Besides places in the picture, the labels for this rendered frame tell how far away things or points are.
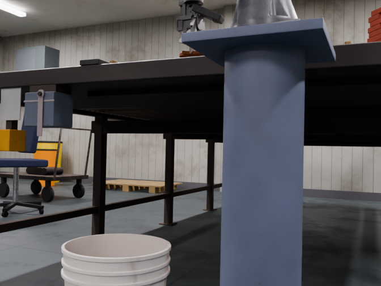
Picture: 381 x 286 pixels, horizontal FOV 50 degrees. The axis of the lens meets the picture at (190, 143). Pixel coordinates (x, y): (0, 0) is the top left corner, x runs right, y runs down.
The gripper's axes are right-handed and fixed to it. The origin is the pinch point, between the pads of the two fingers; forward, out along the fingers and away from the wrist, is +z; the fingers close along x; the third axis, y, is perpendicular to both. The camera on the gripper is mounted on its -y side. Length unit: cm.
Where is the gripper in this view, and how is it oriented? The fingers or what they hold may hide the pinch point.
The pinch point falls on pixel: (198, 55)
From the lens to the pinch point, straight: 147.7
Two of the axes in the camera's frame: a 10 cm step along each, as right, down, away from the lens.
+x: -4.0, -0.2, -9.2
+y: -9.2, 0.1, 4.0
